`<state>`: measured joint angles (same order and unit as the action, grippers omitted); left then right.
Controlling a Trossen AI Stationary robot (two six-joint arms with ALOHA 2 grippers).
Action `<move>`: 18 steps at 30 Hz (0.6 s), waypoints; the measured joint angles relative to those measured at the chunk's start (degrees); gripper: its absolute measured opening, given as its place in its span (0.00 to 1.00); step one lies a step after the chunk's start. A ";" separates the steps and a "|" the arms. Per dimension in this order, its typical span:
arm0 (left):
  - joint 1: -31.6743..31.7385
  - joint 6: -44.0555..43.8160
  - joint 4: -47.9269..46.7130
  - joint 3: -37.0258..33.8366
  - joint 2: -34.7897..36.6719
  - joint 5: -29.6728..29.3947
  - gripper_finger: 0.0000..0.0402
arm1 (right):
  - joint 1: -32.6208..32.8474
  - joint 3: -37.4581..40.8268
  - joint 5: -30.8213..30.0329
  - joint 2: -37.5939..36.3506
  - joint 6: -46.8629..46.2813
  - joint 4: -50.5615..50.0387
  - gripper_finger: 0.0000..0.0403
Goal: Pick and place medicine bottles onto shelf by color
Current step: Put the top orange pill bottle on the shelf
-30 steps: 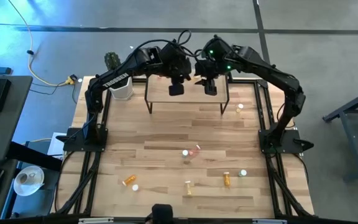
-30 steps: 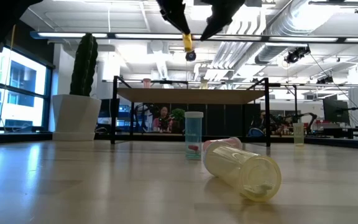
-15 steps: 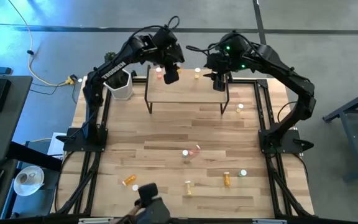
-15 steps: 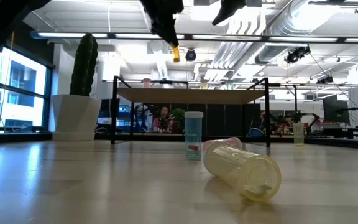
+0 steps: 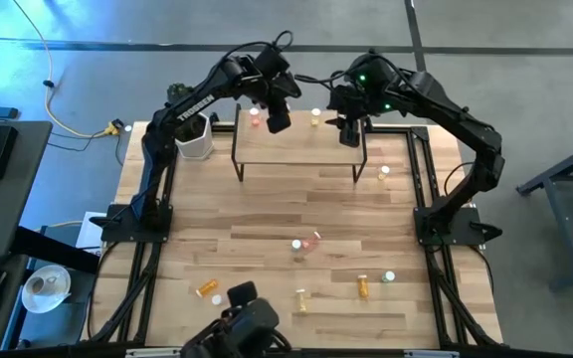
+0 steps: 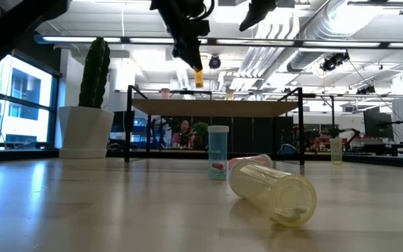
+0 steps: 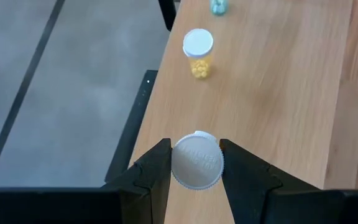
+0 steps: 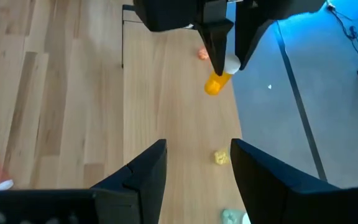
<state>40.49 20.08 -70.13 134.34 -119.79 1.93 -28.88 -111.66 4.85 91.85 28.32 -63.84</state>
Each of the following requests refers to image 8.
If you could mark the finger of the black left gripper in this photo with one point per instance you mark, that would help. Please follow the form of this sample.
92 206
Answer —
250 34
216 43

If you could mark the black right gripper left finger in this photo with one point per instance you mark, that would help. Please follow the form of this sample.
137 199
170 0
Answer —
120 199

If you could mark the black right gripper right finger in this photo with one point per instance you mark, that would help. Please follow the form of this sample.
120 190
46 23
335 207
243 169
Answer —
291 199

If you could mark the orange medicine bottle white cap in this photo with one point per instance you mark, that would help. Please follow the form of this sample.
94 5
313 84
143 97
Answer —
216 84

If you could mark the teal medicine bottle white cap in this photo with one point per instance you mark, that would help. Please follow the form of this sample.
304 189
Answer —
232 216

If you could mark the yellow medicine bottle white cap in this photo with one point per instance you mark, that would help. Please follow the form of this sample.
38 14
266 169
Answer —
221 157

